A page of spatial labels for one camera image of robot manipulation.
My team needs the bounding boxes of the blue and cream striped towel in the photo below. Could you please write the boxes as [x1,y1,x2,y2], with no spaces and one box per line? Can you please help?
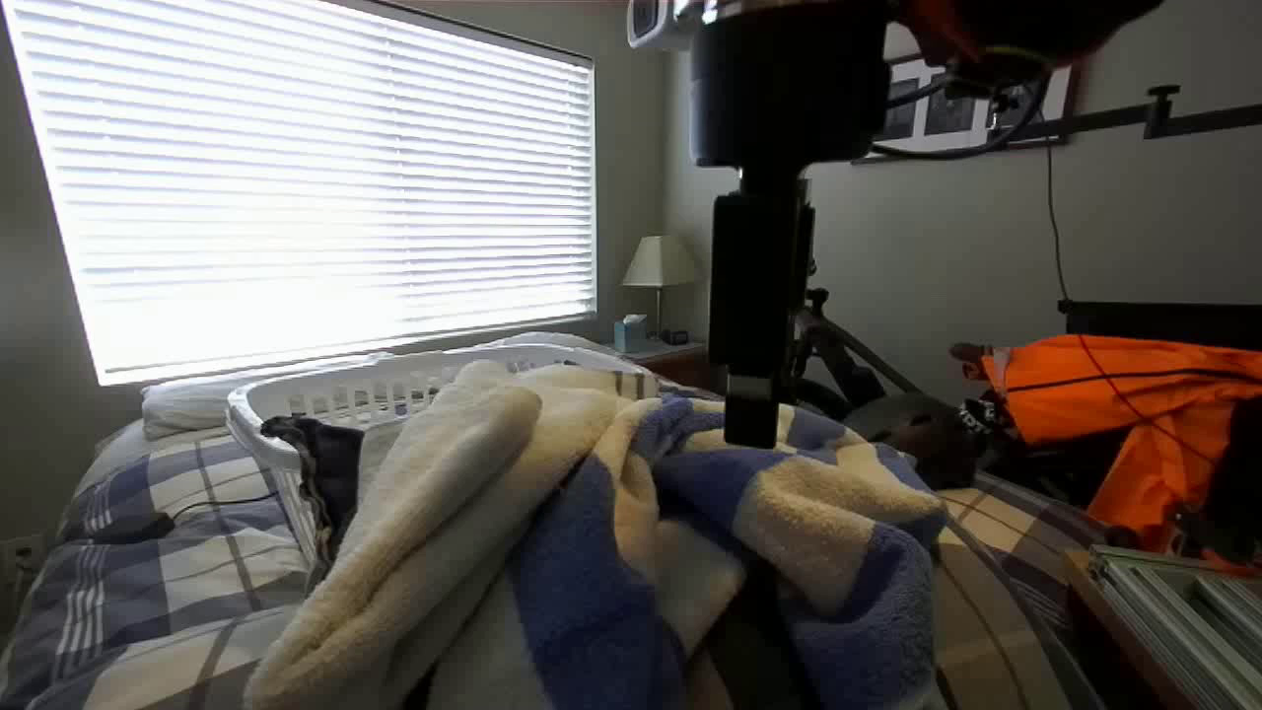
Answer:
[246,361,943,710]

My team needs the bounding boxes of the white plastic laundry basket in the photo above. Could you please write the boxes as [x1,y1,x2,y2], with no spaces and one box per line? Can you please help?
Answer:
[227,345,659,465]

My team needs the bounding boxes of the dark clothing in basket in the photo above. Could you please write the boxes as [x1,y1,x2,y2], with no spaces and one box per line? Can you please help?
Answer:
[261,416,365,579]

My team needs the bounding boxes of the small table lamp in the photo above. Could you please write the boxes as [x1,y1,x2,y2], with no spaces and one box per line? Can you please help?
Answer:
[625,232,700,333]

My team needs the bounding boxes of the black helmet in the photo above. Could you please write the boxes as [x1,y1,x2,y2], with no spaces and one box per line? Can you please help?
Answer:
[847,394,980,491]

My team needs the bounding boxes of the white window blinds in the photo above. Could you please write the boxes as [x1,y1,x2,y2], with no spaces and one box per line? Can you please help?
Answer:
[6,0,595,387]

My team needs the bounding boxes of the white pillow near window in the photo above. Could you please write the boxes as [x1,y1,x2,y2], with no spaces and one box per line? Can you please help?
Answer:
[141,380,237,440]

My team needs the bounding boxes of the plaid bed comforter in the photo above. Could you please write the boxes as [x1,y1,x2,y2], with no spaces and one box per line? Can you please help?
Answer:
[0,428,305,710]

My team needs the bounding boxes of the orange jacket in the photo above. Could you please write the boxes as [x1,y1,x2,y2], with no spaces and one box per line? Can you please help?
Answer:
[980,337,1262,550]

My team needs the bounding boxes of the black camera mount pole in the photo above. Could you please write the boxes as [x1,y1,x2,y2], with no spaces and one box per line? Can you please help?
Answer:
[691,0,892,446]

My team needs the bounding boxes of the framed wall picture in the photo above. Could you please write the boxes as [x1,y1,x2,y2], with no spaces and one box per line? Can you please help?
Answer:
[871,50,1073,161]

